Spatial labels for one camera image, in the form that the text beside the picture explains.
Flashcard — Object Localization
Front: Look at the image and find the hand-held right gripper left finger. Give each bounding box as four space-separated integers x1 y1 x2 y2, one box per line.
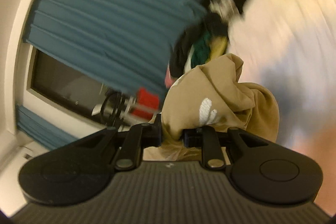
76 114 162 170

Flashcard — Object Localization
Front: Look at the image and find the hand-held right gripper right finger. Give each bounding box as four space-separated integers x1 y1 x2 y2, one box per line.
184 126 268 169

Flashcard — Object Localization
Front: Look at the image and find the tan shirt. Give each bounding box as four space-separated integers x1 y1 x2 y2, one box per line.
143 53 280 161

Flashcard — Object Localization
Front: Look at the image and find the pile of clothes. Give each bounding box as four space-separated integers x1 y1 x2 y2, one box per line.
165 0 243 88

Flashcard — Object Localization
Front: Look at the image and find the red fabric bag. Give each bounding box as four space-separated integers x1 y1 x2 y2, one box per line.
133 87 160 119

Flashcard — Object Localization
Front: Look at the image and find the garment steamer stand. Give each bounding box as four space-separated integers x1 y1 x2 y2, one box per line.
92 91 158 126

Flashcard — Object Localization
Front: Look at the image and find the dark window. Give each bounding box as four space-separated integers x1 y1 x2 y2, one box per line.
26 46 113 122

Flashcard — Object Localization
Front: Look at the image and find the narrow blue curtain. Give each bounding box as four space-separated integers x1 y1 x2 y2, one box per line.
16 105 79 149

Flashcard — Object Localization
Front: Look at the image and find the wide blue curtain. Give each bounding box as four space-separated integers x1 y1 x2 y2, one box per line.
22 0 210 98

